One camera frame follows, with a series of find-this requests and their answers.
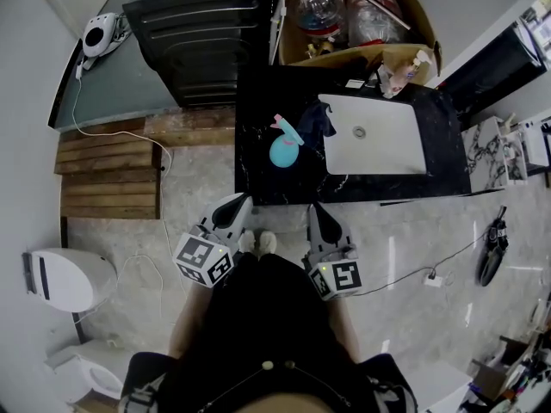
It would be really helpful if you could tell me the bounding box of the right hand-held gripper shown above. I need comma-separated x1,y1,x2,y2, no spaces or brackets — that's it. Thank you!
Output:
303,202,363,303

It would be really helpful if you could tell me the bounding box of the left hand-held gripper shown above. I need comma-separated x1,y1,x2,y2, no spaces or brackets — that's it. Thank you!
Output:
171,192,254,290

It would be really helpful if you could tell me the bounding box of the teal spray bottle pink trigger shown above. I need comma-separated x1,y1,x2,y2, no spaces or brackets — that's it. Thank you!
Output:
269,113,306,170

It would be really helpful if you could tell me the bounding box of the person's right forearm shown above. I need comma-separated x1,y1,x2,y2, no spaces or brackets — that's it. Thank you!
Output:
330,295,363,365

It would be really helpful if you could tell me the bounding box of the person's left forearm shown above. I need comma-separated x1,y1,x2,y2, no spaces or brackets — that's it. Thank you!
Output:
167,278,214,361

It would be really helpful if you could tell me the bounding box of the pump soap bottle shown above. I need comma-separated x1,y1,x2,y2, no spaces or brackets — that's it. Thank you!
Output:
386,49,433,99

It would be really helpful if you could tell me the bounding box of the person's left white shoe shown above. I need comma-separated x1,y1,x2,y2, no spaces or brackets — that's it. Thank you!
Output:
238,229,258,256

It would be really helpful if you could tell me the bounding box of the person's white shoe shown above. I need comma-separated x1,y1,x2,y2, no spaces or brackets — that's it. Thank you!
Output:
257,230,279,258
238,229,258,256

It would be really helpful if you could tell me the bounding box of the black marble vanity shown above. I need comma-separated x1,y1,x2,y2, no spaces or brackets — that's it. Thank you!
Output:
234,64,473,207

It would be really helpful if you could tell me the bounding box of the person's right white shoe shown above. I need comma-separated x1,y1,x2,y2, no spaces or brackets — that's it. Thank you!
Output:
257,230,279,258

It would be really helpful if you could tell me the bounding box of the wooden plank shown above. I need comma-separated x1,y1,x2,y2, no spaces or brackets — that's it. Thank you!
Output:
144,107,238,148

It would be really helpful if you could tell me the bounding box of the person's black clothing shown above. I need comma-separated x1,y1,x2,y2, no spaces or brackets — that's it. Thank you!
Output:
118,251,418,413

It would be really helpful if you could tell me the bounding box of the white sink basin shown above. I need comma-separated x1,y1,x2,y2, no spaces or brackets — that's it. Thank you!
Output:
317,93,428,176

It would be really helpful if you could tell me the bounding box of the dark blue cloth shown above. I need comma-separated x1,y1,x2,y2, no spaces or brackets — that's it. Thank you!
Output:
295,100,337,146

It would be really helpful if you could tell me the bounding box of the wooden slat pallet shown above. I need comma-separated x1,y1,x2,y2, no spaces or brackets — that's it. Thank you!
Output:
53,117,164,221

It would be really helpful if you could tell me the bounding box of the black handheld vacuum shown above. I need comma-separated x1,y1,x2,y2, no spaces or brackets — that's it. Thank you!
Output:
476,205,511,288

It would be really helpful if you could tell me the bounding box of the black ribbed appliance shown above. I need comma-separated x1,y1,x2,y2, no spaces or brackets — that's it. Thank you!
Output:
121,0,283,109

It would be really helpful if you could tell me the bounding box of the white toilet closed lid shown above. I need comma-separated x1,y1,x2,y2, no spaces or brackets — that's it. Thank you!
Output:
22,247,119,314

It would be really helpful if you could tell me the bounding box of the marble sample slab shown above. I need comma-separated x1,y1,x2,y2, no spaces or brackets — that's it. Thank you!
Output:
460,115,510,194

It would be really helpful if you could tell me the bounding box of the brass fitting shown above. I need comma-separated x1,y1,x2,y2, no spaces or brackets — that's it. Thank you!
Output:
305,38,336,59

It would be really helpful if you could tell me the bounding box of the large cardboard box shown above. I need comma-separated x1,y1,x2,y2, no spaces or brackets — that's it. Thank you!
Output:
275,0,443,89

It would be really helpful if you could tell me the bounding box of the white toilet open bowl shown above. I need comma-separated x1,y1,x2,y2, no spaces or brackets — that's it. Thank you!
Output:
44,345,127,405

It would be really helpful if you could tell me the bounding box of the white round device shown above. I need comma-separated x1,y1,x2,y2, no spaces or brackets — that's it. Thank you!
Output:
80,11,121,71

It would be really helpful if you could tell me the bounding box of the clear plastic bag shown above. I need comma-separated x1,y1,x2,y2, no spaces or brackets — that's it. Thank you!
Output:
346,0,411,47

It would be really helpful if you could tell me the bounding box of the glass jar red lid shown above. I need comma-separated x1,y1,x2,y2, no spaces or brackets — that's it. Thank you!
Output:
282,0,347,39

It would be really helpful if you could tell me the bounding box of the black cabinet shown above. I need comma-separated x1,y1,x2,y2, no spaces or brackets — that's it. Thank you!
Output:
437,21,548,129

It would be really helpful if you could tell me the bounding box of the black cable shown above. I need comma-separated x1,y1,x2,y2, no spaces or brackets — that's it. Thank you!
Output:
351,230,492,298

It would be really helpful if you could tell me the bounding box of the white cable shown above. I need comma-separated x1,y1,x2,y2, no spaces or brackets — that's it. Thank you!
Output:
70,58,174,317

